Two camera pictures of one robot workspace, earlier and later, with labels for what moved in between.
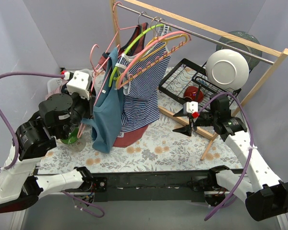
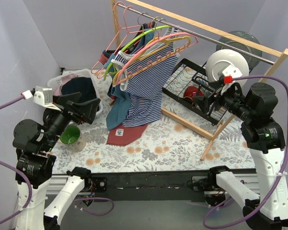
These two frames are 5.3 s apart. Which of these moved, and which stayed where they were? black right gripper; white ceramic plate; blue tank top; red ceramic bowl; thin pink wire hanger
Moved: thin pink wire hanger; black right gripper; blue tank top
Stayed: red ceramic bowl; white ceramic plate
